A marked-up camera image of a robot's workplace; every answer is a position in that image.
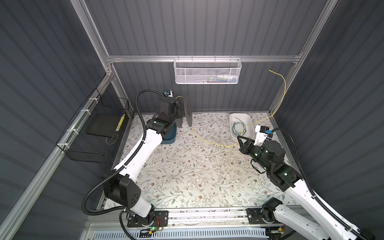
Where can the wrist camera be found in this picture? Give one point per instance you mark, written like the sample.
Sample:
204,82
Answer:
168,93
263,133

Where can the teal plastic tray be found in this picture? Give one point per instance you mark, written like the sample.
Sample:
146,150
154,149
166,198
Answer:
170,137

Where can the black wire basket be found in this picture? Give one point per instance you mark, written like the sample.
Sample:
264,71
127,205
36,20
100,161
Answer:
79,146

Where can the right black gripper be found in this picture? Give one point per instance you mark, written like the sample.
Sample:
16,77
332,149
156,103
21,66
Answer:
245,146

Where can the white wire mesh basket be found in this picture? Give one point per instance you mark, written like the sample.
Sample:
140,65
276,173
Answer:
185,69

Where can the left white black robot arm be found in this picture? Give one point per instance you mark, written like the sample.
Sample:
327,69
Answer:
120,183

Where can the grey perforated cable spool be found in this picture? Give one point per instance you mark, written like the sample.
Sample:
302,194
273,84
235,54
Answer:
184,110

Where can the black pad in basket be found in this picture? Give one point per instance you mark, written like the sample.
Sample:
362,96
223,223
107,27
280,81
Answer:
103,126

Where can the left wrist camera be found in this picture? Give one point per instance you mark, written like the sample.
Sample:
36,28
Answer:
168,93

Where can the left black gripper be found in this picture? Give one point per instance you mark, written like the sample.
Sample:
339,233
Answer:
175,107

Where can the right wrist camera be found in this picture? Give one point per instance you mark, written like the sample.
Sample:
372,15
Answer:
263,133

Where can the items in white basket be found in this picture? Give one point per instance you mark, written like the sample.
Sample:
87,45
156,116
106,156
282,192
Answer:
229,79

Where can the floral table mat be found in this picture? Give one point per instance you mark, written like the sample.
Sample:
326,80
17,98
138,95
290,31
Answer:
203,168

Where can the white plastic tray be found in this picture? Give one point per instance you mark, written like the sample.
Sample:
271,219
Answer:
241,125

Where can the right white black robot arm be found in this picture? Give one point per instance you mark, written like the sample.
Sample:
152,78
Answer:
328,224

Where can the yellow marker in basket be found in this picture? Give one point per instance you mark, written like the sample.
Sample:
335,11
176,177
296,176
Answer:
120,122

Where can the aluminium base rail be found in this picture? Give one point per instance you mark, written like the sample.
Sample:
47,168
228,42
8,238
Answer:
195,217

